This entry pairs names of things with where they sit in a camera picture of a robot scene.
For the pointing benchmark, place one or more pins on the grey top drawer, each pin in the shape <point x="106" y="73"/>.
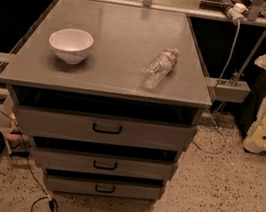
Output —
<point x="103" y="129"/>

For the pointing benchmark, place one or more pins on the grey drawer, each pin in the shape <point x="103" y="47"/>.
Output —
<point x="57" y="159"/>
<point x="103" y="129"/>
<point x="104" y="188"/>

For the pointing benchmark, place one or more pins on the grey drawer cabinet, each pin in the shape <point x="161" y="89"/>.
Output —
<point x="107" y="82"/>

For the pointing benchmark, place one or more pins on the grey middle drawer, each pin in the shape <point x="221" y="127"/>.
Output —
<point x="57" y="159"/>

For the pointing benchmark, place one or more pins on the grey bottom drawer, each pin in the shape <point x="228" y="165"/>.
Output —
<point x="104" y="188"/>

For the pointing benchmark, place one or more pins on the diagonal metal rod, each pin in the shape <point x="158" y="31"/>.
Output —
<point x="256" y="44"/>

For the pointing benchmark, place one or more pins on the white power strip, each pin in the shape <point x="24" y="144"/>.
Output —
<point x="234" y="11"/>

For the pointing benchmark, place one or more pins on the clear plastic water bottle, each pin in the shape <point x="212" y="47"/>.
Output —
<point x="152" y="74"/>

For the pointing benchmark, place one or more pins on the white ceramic bowl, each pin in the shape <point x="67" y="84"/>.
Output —
<point x="71" y="45"/>

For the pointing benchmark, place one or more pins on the grey metal bracket block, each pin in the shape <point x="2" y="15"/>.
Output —
<point x="227" y="93"/>

